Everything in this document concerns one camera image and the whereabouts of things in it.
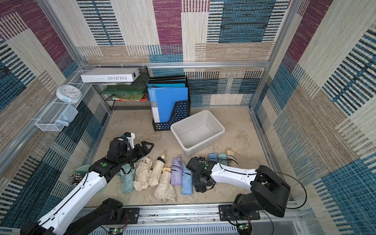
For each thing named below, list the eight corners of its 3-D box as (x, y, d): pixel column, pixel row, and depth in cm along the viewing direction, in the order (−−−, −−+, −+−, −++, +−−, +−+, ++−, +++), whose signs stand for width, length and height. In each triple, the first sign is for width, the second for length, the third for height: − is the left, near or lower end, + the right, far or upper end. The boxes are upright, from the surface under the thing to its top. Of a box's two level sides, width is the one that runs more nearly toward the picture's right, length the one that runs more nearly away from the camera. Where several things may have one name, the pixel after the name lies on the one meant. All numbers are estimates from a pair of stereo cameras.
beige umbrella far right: (228, 166, 91) (229, 163, 88) (225, 150, 98) (226, 147, 95) (237, 166, 91) (238, 163, 88) (233, 150, 98) (235, 147, 95)
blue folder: (155, 130, 109) (145, 98, 86) (157, 119, 116) (148, 87, 93) (187, 130, 109) (186, 98, 86) (188, 119, 116) (187, 87, 93)
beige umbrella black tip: (148, 186, 82) (146, 183, 79) (159, 153, 96) (158, 149, 92) (157, 188, 82) (155, 185, 78) (167, 154, 95) (166, 150, 91)
